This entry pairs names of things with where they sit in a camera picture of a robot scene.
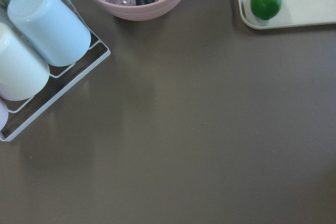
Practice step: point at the light blue cup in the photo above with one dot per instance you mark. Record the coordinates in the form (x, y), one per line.
(55, 32)

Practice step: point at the white wire cup rack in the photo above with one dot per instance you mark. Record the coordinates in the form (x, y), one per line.
(61, 79)

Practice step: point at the pale green cup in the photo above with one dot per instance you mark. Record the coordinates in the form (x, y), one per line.
(23, 72)

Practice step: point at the lilac cup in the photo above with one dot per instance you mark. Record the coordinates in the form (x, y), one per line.
(3, 114)

